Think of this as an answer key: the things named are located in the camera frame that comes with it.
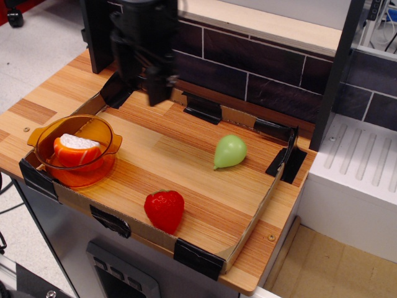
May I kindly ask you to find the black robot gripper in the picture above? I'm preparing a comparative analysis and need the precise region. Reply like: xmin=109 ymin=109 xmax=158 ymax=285
xmin=110 ymin=1 xmax=179 ymax=107

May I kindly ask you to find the orange transparent plastic pot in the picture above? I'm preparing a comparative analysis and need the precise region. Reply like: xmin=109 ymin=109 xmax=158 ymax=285
xmin=27 ymin=114 xmax=122 ymax=188

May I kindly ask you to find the green toy pear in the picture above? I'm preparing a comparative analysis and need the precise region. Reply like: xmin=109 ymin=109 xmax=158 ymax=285
xmin=213 ymin=135 xmax=248 ymax=170

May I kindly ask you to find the red toy strawberry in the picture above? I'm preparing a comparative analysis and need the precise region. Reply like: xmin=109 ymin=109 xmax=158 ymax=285
xmin=144 ymin=190 xmax=185 ymax=235

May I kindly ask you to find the black caster wheel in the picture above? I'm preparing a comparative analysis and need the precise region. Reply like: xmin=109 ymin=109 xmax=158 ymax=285
xmin=7 ymin=7 xmax=24 ymax=28

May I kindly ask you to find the grey toy oven panel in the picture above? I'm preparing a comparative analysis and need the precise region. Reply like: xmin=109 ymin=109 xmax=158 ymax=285
xmin=86 ymin=242 xmax=161 ymax=297

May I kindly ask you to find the white toy sink drainboard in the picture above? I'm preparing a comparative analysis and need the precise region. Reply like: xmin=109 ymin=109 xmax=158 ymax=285
xmin=298 ymin=115 xmax=396 ymax=262

